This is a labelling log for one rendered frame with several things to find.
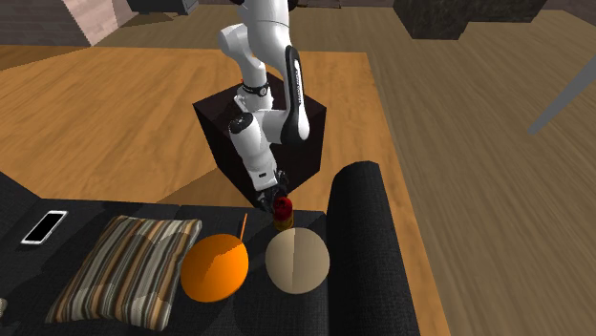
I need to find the dark cabinet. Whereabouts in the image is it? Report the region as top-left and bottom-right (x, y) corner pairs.
(392, 0), (548, 41)

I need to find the dark robot stand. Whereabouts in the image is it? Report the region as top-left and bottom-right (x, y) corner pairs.
(192, 70), (328, 210)

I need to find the red capped yellow bottle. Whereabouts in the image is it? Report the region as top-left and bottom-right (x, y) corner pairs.
(272, 196), (295, 232)

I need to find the striped cushion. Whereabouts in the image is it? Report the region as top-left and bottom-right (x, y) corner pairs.
(45, 215), (203, 332)

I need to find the beige round cushion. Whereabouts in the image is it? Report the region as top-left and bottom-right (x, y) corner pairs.
(265, 226), (331, 296)

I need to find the orange round cushion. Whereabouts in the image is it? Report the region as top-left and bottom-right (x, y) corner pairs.
(180, 233), (250, 304)

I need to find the black sofa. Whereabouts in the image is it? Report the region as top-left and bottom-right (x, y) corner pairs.
(0, 160), (421, 336)

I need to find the white framed black phone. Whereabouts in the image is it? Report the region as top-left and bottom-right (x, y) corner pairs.
(20, 210), (69, 245)

